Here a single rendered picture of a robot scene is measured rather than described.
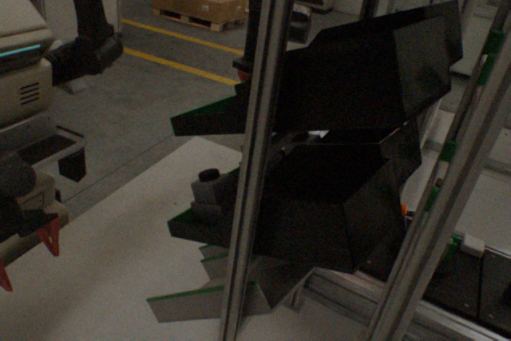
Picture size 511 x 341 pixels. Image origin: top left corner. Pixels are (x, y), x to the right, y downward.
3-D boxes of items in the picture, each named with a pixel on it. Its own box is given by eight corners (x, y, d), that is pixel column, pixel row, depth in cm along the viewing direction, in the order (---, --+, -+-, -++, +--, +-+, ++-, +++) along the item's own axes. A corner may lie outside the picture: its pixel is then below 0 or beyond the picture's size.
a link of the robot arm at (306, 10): (263, -33, 84) (250, -20, 77) (319, -24, 81) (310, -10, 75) (259, 24, 91) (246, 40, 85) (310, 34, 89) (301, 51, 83)
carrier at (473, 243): (354, 270, 91) (370, 226, 84) (381, 214, 109) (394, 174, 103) (473, 324, 82) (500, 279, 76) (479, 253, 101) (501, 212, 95)
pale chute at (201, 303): (157, 323, 69) (145, 299, 69) (212, 279, 78) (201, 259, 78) (271, 315, 49) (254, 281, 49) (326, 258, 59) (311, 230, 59)
